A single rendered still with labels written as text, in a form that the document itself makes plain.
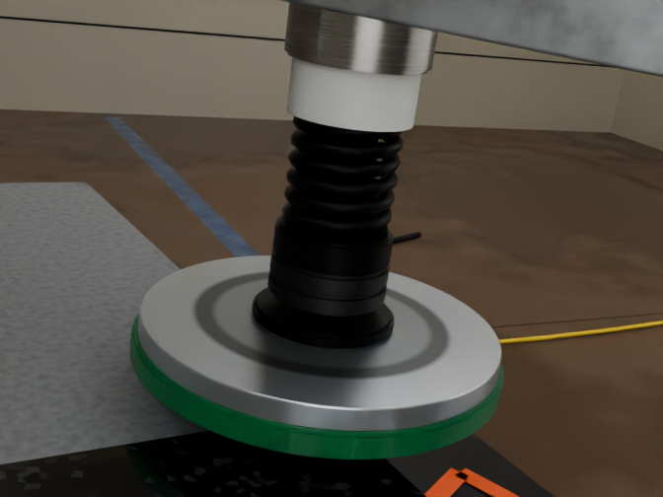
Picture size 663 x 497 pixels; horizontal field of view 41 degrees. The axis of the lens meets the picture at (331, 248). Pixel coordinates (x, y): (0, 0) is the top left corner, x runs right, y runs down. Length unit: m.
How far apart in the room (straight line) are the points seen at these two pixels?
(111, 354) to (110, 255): 0.17
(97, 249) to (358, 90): 0.35
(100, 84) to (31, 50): 0.41
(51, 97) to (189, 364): 4.87
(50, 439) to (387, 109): 0.24
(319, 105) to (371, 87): 0.03
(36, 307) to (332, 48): 0.29
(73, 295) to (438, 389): 0.29
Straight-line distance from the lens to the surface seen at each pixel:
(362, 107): 0.46
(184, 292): 0.55
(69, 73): 5.30
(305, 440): 0.44
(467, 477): 2.05
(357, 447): 0.45
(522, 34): 0.42
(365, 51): 0.45
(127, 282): 0.68
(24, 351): 0.58
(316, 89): 0.47
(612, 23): 0.41
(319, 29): 0.46
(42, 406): 0.52
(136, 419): 0.51
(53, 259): 0.72
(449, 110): 6.28
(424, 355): 0.50
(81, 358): 0.57
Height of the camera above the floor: 1.08
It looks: 19 degrees down
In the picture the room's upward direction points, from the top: 8 degrees clockwise
